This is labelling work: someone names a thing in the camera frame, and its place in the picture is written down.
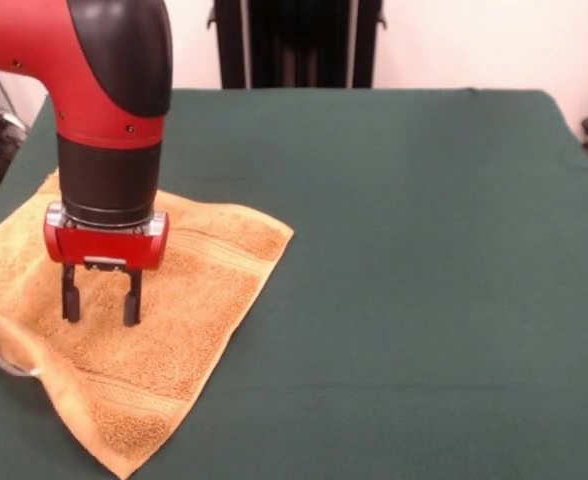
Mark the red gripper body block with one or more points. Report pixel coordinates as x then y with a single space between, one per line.
106 247

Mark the tan terry towel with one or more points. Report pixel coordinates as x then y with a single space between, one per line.
174 325

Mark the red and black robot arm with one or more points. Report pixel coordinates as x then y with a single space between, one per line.
109 100

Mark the dark green table cloth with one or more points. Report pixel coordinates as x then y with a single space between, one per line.
424 300

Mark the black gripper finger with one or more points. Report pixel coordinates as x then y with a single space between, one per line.
70 295
133 300

